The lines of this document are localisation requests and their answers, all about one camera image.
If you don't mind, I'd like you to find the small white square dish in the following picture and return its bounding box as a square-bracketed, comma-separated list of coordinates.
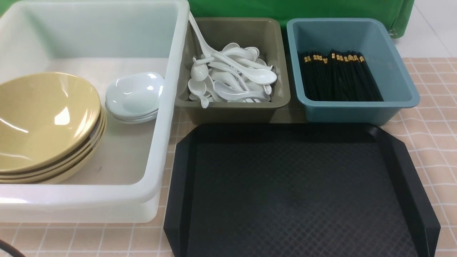
[105, 72, 165, 115]

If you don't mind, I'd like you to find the yellow noodle bowl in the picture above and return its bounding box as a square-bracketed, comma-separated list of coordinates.
[0, 72, 101, 172]

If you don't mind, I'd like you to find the white soup spoon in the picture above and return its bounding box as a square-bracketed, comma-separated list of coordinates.
[211, 52, 277, 85]

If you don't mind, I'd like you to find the stacked yellow bowl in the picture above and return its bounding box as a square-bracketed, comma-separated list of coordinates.
[0, 114, 107, 184]
[1, 109, 106, 179]

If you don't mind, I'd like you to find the top stacked yellow bowl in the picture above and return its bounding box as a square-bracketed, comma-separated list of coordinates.
[1, 109, 106, 179]

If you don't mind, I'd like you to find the pile of white spoons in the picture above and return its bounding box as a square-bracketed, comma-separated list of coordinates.
[188, 42, 279, 103]

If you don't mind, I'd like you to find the olive spoon bin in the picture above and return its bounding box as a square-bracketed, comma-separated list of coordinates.
[175, 17, 291, 124]

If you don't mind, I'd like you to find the black serving tray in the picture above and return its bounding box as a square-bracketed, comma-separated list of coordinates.
[164, 124, 441, 257]

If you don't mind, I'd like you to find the long white ladle spoon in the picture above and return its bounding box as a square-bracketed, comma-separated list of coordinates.
[188, 12, 216, 58]

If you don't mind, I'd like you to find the bottom stacked white dish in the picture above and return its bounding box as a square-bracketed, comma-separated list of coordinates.
[108, 112, 158, 124]

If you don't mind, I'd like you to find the stacked white dish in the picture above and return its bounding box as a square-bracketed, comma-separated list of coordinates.
[108, 112, 158, 124]
[104, 103, 159, 121]

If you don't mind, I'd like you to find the top stacked white dish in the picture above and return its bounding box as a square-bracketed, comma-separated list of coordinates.
[104, 103, 159, 121]

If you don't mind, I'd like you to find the bundle of black chopsticks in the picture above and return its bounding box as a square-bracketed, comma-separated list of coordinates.
[298, 49, 384, 101]

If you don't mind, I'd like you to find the blue chopstick bin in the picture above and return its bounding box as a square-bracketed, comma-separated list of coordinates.
[287, 18, 420, 126]

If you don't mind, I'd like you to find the large white plastic tub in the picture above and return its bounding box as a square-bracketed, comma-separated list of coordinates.
[1, 0, 189, 223]

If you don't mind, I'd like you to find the pink checkered tablecloth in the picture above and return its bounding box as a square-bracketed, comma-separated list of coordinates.
[1, 57, 457, 257]

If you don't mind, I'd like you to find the green cloth backdrop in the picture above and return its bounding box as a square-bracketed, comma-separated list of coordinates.
[188, 0, 414, 39]

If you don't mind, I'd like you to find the black camera cable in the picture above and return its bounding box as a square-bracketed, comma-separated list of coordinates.
[0, 239, 26, 257]

